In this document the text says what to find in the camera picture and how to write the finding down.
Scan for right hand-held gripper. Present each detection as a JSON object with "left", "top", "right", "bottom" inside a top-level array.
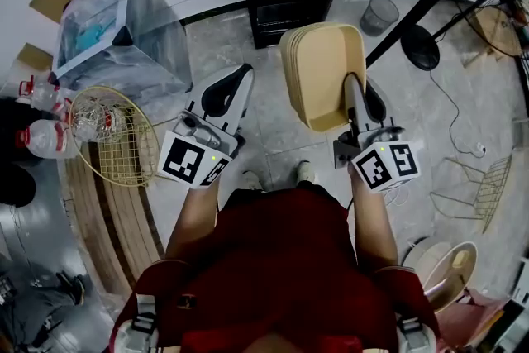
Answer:
[{"left": 333, "top": 72, "right": 422, "bottom": 195}]

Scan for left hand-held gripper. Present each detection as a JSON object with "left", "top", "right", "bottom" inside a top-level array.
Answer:
[{"left": 156, "top": 64, "right": 255, "bottom": 190}]

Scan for stack of beige trays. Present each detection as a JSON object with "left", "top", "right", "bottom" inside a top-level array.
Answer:
[{"left": 279, "top": 22, "right": 368, "bottom": 133}]

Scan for person's left forearm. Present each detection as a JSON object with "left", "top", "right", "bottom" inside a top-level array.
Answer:
[{"left": 164, "top": 179, "right": 220, "bottom": 261}]

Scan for person's right forearm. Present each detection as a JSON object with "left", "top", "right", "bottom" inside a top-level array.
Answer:
[{"left": 349, "top": 167, "right": 400, "bottom": 272}]

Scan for person's left white shoe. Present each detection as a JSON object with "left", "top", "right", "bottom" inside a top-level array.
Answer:
[{"left": 242, "top": 170, "right": 265, "bottom": 192}]

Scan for person's white shoe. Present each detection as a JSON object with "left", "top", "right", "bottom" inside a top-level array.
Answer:
[
  {"left": 296, "top": 160, "right": 316, "bottom": 184},
  {"left": 242, "top": 170, "right": 265, "bottom": 192}
]

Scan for person's right white shoe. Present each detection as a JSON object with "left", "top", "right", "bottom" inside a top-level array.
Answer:
[{"left": 296, "top": 160, "right": 316, "bottom": 184}]

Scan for black mesh wastebasket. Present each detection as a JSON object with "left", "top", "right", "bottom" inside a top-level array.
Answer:
[{"left": 359, "top": 0, "right": 400, "bottom": 37}]

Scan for clear acrylic box table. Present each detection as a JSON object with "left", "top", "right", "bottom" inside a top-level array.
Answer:
[{"left": 51, "top": 0, "right": 193, "bottom": 96}]

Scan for crumpled clear plastic bottle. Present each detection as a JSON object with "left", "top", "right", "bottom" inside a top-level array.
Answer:
[{"left": 72, "top": 98, "right": 127, "bottom": 142}]

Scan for teal plastic item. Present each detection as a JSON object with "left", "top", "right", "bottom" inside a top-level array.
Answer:
[{"left": 76, "top": 18, "right": 117, "bottom": 53}]

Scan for person's red shirt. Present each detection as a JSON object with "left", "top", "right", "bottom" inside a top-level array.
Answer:
[{"left": 109, "top": 182, "right": 441, "bottom": 353}]

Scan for round wooden table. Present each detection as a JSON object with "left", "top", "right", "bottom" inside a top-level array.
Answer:
[{"left": 61, "top": 144, "right": 166, "bottom": 294}]

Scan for clear plastic water bottles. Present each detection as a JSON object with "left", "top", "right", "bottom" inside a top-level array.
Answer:
[{"left": 15, "top": 119, "right": 79, "bottom": 160}]

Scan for black power cable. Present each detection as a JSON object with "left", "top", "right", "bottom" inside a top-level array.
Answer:
[{"left": 429, "top": 69, "right": 483, "bottom": 156}]

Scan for gold wire basket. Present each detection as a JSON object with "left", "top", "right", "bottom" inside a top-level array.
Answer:
[{"left": 68, "top": 85, "right": 161, "bottom": 188}]

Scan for gold wire rack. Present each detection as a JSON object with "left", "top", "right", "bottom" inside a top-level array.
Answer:
[{"left": 429, "top": 155, "right": 513, "bottom": 235}]

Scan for clear jug with red handle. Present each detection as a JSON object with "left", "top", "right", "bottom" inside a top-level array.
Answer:
[
  {"left": 49, "top": 97, "right": 74, "bottom": 124},
  {"left": 18, "top": 74, "right": 57, "bottom": 111}
]

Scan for grey shoulder strap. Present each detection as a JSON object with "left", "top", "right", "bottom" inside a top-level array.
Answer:
[
  {"left": 131, "top": 293, "right": 160, "bottom": 353},
  {"left": 395, "top": 313, "right": 433, "bottom": 353}
]

